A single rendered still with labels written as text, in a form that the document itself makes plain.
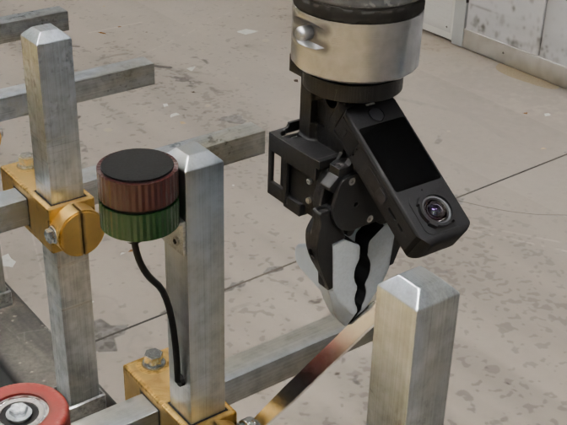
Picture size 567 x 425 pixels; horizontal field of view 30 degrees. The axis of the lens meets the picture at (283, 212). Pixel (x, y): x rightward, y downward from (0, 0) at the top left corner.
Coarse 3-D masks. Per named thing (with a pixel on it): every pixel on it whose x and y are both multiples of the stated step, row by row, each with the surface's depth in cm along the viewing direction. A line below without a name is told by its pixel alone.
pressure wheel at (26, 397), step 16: (16, 384) 89; (32, 384) 89; (0, 400) 87; (16, 400) 87; (32, 400) 88; (48, 400) 87; (64, 400) 87; (0, 416) 86; (16, 416) 85; (32, 416) 86; (48, 416) 85; (64, 416) 86
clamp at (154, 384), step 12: (168, 348) 100; (168, 360) 98; (132, 372) 96; (144, 372) 96; (156, 372) 97; (168, 372) 97; (132, 384) 97; (144, 384) 95; (156, 384) 95; (168, 384) 95; (132, 396) 97; (156, 396) 94; (168, 396) 94; (156, 408) 94; (168, 408) 92; (228, 408) 92; (168, 420) 92; (180, 420) 91; (204, 420) 91; (216, 420) 91; (228, 420) 92
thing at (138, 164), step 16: (112, 160) 78; (128, 160) 78; (144, 160) 78; (160, 160) 78; (112, 176) 76; (128, 176) 76; (144, 176) 76; (160, 176) 76; (112, 208) 77; (160, 208) 77; (176, 240) 82; (144, 272) 82; (160, 288) 84; (176, 336) 87; (176, 352) 87; (176, 368) 88
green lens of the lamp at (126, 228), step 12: (108, 216) 77; (120, 216) 77; (132, 216) 76; (144, 216) 77; (156, 216) 77; (168, 216) 78; (108, 228) 78; (120, 228) 77; (132, 228) 77; (144, 228) 77; (156, 228) 77; (168, 228) 78; (132, 240) 77; (144, 240) 78
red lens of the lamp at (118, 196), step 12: (96, 168) 77; (108, 180) 76; (156, 180) 76; (168, 180) 76; (108, 192) 76; (120, 192) 76; (132, 192) 76; (144, 192) 76; (156, 192) 76; (168, 192) 77; (108, 204) 77; (120, 204) 76; (132, 204) 76; (144, 204) 76; (156, 204) 76; (168, 204) 77
